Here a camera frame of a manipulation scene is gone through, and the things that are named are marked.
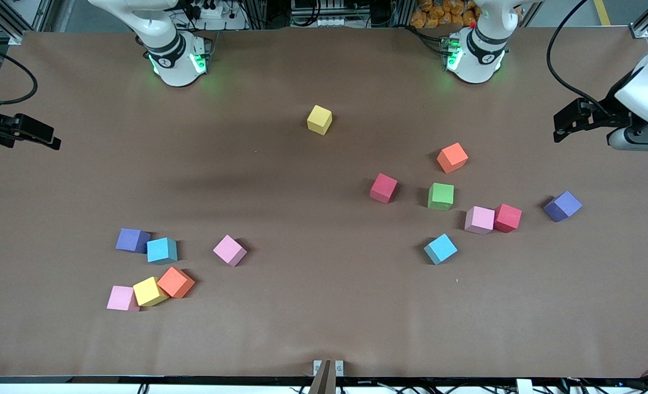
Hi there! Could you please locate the orange foam cube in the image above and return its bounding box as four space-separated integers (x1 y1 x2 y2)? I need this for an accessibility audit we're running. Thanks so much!
437 142 469 174
157 266 196 299

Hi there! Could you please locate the green foam cube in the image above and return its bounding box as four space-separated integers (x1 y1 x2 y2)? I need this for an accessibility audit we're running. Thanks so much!
427 182 455 211

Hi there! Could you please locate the blue foam cube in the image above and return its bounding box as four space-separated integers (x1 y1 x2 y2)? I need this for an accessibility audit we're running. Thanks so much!
424 233 459 265
147 237 178 265

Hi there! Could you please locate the red foam cube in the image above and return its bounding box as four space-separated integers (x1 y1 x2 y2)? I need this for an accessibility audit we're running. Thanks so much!
369 173 399 204
494 203 523 234

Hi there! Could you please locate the pink foam cube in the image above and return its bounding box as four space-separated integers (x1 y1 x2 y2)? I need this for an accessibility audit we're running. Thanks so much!
106 285 141 312
464 206 495 235
212 234 248 268

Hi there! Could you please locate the yellow foam cube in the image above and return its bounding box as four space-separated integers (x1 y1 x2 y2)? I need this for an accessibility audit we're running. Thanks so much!
132 276 170 308
307 105 333 136

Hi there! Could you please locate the purple foam cube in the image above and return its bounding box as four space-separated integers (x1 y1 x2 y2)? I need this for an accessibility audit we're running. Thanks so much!
115 228 152 254
543 190 583 223

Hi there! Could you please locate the orange fruit bag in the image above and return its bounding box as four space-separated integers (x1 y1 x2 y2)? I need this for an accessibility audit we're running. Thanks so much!
410 0 481 29

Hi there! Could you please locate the grey electronics box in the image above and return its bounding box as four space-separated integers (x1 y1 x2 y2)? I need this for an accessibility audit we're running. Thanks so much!
290 0 348 28

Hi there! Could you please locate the paper table cover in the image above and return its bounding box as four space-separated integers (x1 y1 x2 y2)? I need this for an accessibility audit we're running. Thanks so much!
0 26 648 379

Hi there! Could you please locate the black right camera cable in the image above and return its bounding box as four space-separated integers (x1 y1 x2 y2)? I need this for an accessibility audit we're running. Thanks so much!
0 37 39 106

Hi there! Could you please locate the black camera cable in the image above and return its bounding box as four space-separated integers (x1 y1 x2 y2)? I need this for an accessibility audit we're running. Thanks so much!
546 0 598 106
0 37 39 106

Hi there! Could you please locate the black left camera cable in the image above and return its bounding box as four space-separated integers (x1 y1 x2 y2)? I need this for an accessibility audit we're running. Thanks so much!
546 0 598 106

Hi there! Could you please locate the metal mounting bracket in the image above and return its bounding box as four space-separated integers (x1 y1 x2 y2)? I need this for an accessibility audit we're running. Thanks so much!
313 359 345 378

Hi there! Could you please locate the grey camera pole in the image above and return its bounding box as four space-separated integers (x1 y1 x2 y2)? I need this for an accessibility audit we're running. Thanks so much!
308 359 337 394

